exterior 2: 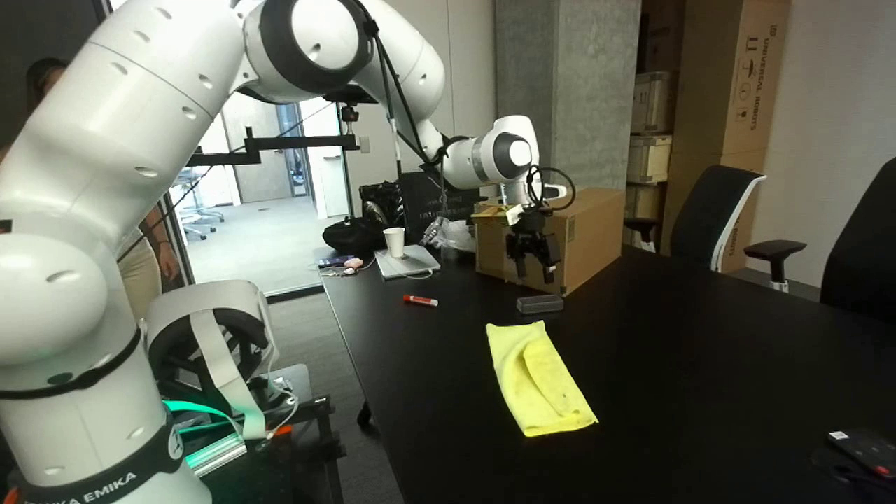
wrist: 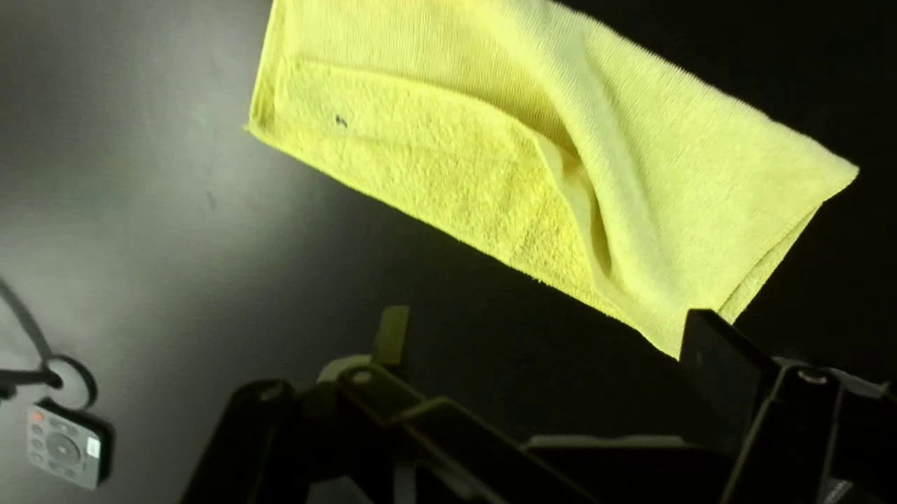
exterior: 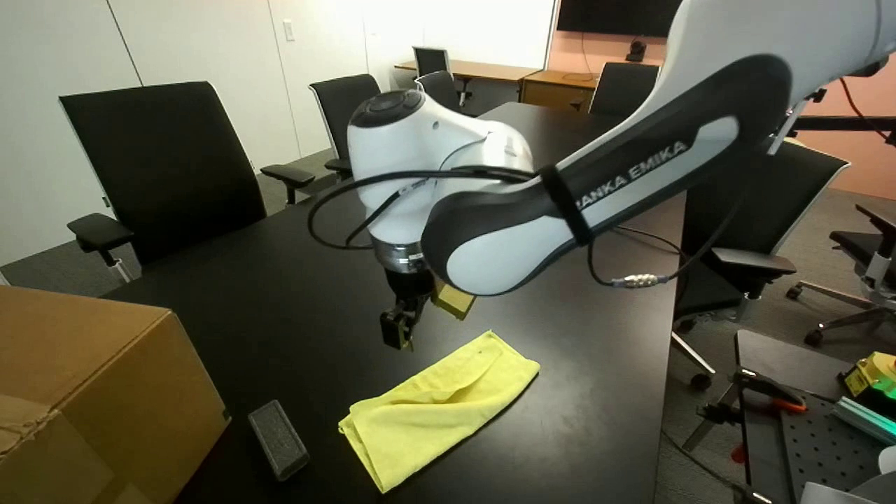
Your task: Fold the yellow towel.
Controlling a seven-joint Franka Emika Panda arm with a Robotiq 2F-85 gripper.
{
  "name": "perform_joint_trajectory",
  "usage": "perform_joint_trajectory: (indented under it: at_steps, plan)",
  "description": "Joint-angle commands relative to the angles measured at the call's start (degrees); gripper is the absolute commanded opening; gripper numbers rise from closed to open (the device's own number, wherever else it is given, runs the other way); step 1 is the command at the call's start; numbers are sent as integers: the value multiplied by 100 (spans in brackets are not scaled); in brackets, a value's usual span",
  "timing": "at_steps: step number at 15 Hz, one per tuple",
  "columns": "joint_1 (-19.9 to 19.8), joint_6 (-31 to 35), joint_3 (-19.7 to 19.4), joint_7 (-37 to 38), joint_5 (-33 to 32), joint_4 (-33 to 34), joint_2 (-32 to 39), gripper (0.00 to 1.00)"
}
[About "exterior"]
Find grey swivel chair base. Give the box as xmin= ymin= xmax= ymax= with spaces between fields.
xmin=803 ymin=198 xmax=896 ymax=350

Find black white-framed office chair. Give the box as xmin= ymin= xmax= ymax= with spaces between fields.
xmin=414 ymin=67 xmax=480 ymax=115

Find black horizontal mounting bar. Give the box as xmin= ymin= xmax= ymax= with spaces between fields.
xmin=790 ymin=109 xmax=896 ymax=133

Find wooden credenza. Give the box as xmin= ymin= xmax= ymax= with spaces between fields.
xmin=515 ymin=67 xmax=600 ymax=109

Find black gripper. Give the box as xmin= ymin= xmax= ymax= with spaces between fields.
xmin=379 ymin=268 xmax=436 ymax=353

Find small distant black chair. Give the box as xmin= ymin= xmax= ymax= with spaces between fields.
xmin=412 ymin=45 xmax=452 ymax=77

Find black rectangular block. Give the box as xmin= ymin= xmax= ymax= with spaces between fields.
xmin=246 ymin=396 xmax=313 ymax=483

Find black chair by credenza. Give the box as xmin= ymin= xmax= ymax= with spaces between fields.
xmin=585 ymin=58 xmax=660 ymax=119

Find black perforated breadboard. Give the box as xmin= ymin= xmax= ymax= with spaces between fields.
xmin=732 ymin=328 xmax=896 ymax=504

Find yellow towel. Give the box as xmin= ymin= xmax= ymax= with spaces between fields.
xmin=335 ymin=328 xmax=544 ymax=494

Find teal bar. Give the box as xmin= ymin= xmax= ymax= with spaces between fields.
xmin=831 ymin=394 xmax=896 ymax=448

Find wooden side desk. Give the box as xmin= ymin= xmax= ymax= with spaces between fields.
xmin=393 ymin=58 xmax=541 ymax=90

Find large brown cardboard box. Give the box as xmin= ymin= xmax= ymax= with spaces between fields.
xmin=0 ymin=284 xmax=232 ymax=504

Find black wall television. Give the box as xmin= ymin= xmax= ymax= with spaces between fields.
xmin=555 ymin=0 xmax=683 ymax=38

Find orange-handled pliers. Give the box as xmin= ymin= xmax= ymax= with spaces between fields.
xmin=699 ymin=366 xmax=811 ymax=427

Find large black office chair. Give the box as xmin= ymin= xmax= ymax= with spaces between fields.
xmin=55 ymin=77 xmax=320 ymax=282

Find yellow green box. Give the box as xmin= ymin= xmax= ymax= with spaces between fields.
xmin=839 ymin=350 xmax=896 ymax=401

